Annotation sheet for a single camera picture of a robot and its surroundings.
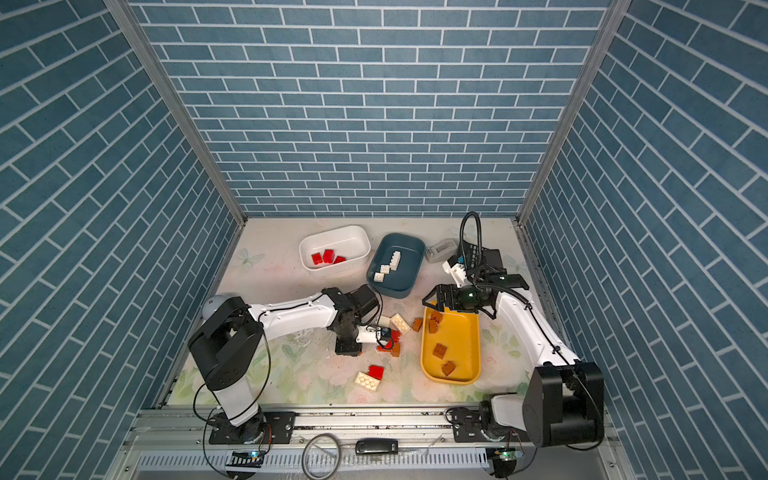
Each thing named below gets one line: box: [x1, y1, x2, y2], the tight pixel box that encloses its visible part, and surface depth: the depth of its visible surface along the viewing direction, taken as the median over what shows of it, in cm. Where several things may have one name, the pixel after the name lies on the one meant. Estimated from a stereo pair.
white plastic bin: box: [299, 225, 372, 272], surface depth 111 cm
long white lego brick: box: [390, 251, 401, 271], surface depth 107 cm
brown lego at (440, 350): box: [432, 343, 448, 360], surface depth 87 cm
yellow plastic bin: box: [421, 301, 481, 385], surface depth 88 cm
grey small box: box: [425, 238, 458, 263], surface depth 110 cm
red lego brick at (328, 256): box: [323, 249, 335, 263], surface depth 109 cm
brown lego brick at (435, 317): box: [429, 310, 443, 325], surface depth 93 cm
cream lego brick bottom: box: [354, 372, 380, 392], surface depth 82 cm
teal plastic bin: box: [366, 233, 426, 299], surface depth 107 cm
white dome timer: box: [202, 294, 228, 323], surface depth 88 cm
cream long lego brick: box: [390, 313, 411, 334], surface depth 93 cm
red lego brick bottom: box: [367, 364, 385, 380], surface depth 84 cm
